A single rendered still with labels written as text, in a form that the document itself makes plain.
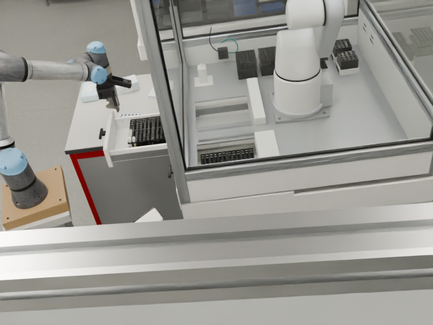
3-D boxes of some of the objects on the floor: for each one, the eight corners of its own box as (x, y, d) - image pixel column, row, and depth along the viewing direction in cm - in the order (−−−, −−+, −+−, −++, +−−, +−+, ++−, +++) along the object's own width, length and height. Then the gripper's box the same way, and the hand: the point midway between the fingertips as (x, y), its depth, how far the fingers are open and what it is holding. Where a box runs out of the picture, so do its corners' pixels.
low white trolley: (104, 249, 303) (64, 150, 254) (113, 177, 350) (81, 82, 301) (202, 237, 302) (181, 135, 252) (198, 167, 349) (180, 69, 299)
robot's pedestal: (58, 336, 263) (0, 238, 214) (52, 290, 285) (-1, 192, 236) (115, 315, 269) (72, 215, 219) (105, 271, 291) (64, 172, 241)
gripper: (93, 69, 245) (105, 106, 259) (92, 82, 237) (105, 118, 251) (111, 66, 246) (122, 102, 260) (111, 78, 237) (122, 115, 251)
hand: (118, 107), depth 255 cm, fingers open, 3 cm apart
